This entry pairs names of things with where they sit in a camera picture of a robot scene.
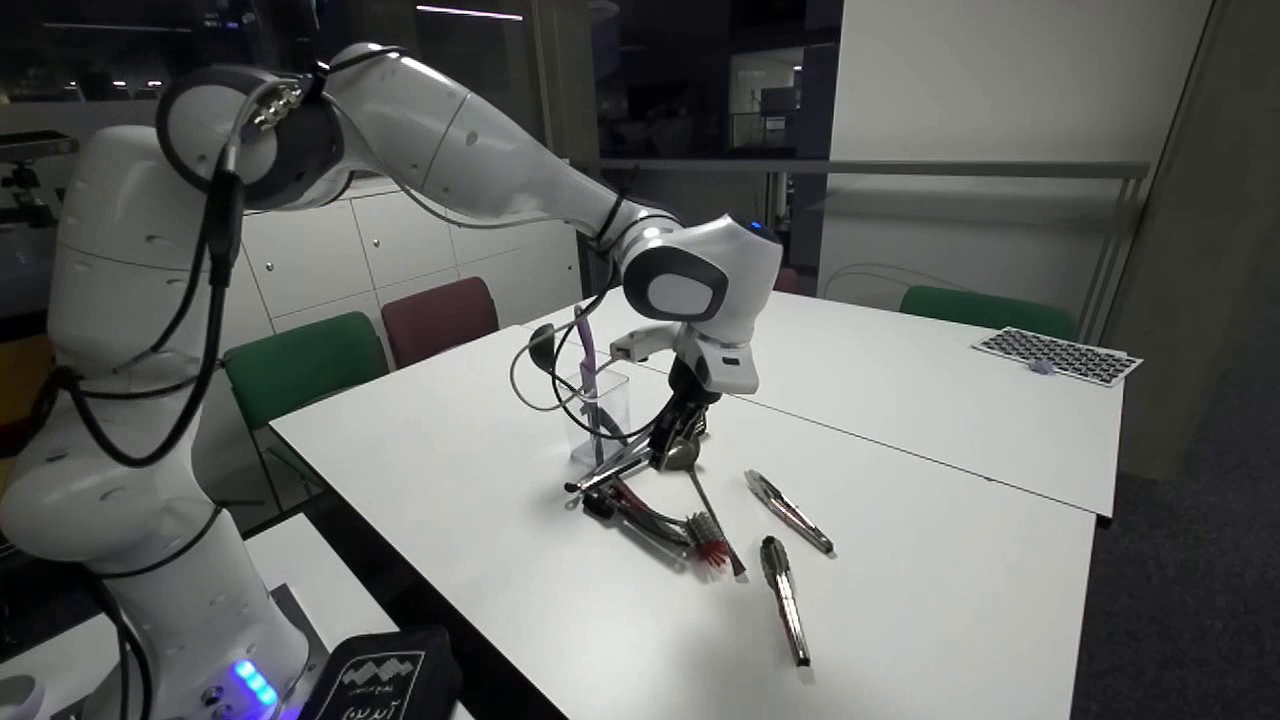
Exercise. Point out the clear plastic cup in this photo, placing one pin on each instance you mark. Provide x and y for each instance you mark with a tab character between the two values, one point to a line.
605	418

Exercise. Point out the far green chair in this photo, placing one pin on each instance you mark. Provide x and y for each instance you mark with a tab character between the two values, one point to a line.
986	310

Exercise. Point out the checkered calibration sheet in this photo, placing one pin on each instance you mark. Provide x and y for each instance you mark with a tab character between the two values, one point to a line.
1058	359

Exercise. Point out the black ladle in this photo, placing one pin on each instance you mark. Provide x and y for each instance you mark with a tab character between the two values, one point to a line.
546	355

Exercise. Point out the green chair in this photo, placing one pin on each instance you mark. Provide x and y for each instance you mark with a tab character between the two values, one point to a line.
986	310
303	366

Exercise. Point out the robot base table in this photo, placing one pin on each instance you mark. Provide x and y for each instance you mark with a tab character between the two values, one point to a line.
226	630

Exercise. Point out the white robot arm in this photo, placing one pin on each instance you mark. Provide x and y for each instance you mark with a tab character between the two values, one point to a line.
141	270

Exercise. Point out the black control box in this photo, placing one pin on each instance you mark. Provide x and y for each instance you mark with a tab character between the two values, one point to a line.
385	679

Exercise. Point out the white cabinet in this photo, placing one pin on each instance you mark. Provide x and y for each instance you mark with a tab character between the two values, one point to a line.
374	249

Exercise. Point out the purple handled utensil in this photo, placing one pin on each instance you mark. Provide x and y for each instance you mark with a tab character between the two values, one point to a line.
590	366

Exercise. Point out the dark red chair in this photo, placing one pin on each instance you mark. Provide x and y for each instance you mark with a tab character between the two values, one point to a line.
437	316

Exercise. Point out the silver tongs near cup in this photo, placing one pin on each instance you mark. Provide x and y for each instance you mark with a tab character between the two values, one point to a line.
613	469

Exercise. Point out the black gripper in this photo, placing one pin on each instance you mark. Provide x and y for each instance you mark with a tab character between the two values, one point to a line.
685	406

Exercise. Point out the metal handrail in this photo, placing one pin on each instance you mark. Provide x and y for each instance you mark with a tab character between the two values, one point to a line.
1121	169

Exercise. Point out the black red utensil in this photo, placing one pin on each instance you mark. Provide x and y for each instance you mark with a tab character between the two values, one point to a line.
677	542

